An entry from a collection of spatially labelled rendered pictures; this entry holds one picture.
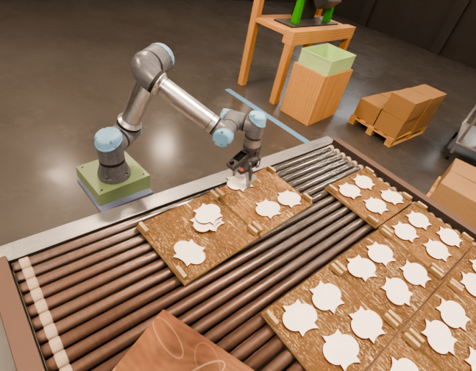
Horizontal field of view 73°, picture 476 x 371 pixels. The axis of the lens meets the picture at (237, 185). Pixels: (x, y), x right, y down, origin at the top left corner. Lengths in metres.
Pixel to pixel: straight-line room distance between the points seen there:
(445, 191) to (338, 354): 2.69
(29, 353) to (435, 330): 1.40
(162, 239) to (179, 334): 0.46
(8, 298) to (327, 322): 1.08
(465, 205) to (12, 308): 3.53
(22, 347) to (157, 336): 0.39
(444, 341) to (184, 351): 0.98
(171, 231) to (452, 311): 1.21
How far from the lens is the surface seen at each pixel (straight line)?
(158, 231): 1.41
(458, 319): 1.67
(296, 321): 1.27
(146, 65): 1.29
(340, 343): 1.30
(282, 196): 1.69
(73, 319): 1.24
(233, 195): 1.62
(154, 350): 1.04
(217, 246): 1.38
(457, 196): 3.71
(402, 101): 4.77
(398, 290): 1.57
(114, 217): 1.50
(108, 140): 1.51
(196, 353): 1.04
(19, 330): 1.23
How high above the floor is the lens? 2.00
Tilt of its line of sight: 39 degrees down
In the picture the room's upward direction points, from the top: 14 degrees clockwise
